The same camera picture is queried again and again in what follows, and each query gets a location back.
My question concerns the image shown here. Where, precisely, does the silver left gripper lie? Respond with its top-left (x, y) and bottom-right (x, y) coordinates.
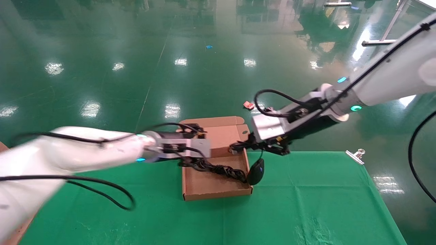
top-left (150, 131), bottom-right (212, 170)

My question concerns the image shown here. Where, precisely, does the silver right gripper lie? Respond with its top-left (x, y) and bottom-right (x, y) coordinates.
top-left (229, 100), bottom-right (337, 157)

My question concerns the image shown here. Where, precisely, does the black wired computer mouse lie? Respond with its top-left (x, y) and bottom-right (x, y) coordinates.
top-left (184, 150), bottom-right (265, 186)

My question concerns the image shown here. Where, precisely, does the open brown cardboard box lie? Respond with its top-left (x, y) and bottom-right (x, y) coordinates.
top-left (178, 116), bottom-right (253, 201)

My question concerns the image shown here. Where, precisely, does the green table cloth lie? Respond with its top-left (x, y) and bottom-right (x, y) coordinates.
top-left (19, 151), bottom-right (408, 245)

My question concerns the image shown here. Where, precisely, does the silver binder clip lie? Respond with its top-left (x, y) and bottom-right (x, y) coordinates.
top-left (346, 149), bottom-right (366, 166)

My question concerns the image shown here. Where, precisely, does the large brown printed carton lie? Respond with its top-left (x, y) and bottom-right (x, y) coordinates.
top-left (0, 142), bottom-right (35, 245)

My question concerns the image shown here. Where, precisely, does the black hanging cable loop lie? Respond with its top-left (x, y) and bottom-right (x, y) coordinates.
top-left (0, 175), bottom-right (136, 211)
top-left (408, 110), bottom-right (436, 204)

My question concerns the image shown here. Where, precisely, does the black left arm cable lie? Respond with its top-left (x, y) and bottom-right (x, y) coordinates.
top-left (15, 122), bottom-right (207, 144)

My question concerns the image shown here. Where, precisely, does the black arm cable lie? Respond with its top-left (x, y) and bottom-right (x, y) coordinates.
top-left (254, 19), bottom-right (436, 118)
top-left (15, 122), bottom-right (207, 144)

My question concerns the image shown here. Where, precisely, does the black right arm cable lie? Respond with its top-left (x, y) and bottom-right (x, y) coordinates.
top-left (254, 19), bottom-right (436, 118)

